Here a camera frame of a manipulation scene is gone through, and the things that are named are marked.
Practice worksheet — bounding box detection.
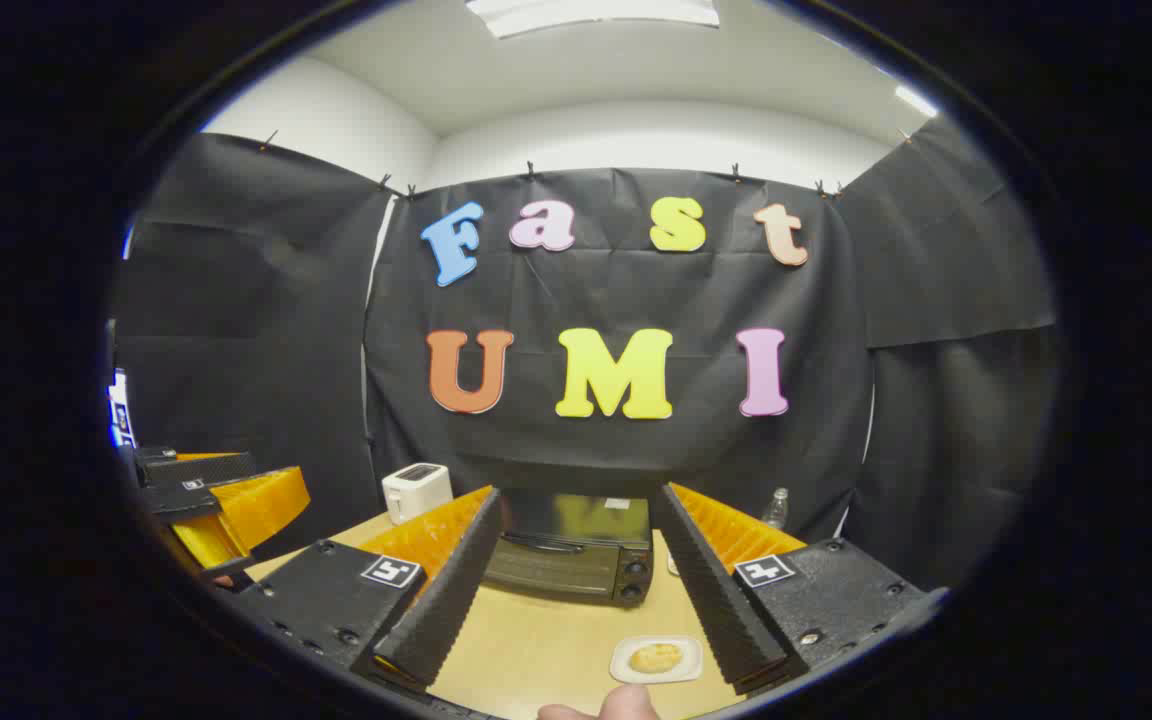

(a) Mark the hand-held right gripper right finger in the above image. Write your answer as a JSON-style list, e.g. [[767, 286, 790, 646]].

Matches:
[[648, 482, 942, 696]]

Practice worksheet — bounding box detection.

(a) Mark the white toaster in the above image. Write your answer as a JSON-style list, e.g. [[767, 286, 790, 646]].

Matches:
[[381, 462, 455, 526]]

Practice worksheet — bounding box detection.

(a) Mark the white square plate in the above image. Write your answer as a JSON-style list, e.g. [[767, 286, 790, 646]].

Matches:
[[608, 634, 705, 685]]

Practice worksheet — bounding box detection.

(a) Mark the black electric oven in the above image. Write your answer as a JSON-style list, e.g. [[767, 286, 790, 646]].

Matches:
[[481, 487, 657, 608]]

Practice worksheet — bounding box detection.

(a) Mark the black backdrop cloth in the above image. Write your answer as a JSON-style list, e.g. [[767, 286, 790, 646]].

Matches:
[[111, 130, 1057, 591]]

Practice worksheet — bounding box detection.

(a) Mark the golden bread bun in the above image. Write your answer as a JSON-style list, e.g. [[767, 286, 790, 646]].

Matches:
[[629, 642, 685, 674]]

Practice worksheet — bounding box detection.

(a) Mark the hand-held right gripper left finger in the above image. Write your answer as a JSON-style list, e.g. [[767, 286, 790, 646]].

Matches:
[[231, 485, 505, 693]]

